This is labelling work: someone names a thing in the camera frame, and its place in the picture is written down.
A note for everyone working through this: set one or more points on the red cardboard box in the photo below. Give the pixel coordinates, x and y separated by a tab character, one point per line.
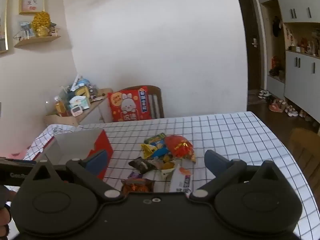
75	142

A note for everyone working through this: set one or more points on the pink cloth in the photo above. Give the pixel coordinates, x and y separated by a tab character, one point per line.
20	153

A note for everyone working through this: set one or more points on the blue snack packet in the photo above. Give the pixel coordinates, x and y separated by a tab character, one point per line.
161	151

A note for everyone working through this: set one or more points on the wooden side cabinet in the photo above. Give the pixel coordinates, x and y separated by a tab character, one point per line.
95	112

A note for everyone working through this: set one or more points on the small orange snack packet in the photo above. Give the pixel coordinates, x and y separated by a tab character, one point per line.
166	165

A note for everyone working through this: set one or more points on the wooden wall shelf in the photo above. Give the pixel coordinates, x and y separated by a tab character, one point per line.
37	41

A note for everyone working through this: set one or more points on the tissue box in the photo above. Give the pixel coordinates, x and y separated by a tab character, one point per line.
80	102

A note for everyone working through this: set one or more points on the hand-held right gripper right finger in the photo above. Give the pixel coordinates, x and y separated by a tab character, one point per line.
215	163

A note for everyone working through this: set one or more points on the person's left hand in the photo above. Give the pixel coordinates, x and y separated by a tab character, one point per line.
3	217

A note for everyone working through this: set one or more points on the clear plastic container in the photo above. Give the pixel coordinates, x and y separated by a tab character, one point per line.
51	97

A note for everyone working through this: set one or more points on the red rabbit cushion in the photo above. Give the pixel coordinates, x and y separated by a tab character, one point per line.
130	105

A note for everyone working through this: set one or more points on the red plush toy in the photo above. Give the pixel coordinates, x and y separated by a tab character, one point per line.
277	66

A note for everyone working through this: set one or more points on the dark wooden door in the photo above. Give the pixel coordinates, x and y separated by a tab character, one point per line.
252	30

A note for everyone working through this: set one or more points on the pink timer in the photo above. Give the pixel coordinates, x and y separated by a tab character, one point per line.
76	111

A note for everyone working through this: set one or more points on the row of shoes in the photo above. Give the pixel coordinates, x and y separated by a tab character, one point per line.
275	106

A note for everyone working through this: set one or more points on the white snack packet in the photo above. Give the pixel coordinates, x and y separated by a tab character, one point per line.
178	180

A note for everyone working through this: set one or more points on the golden tree ornament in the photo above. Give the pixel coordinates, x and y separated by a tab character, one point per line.
42	23

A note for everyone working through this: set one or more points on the small gold-framed picture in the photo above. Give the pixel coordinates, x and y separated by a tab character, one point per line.
32	2

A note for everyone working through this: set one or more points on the wooden chair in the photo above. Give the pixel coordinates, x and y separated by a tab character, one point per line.
156	102

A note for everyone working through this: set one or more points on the purple candy packet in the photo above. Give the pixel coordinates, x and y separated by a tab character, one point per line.
133	175

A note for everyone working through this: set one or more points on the yellow snack packet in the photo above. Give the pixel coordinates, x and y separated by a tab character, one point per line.
147	150

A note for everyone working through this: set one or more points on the dark brown snack packet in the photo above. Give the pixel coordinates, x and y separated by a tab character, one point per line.
141	165

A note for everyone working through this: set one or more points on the small white green packet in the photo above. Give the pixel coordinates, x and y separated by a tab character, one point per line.
167	173

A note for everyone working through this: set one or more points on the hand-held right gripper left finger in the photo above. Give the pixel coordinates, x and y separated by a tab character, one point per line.
96	162

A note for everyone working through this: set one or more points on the orange bottle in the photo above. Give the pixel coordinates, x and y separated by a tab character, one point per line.
60	107

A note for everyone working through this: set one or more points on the orange-brown snack packet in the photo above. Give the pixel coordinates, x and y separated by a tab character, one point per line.
136	186

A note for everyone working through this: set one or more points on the large gold-framed picture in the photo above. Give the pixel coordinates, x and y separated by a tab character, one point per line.
3	22

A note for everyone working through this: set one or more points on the red snack packet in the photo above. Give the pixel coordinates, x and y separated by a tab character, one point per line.
178	146

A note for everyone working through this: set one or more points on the white wall cabinets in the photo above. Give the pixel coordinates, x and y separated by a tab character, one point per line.
300	80

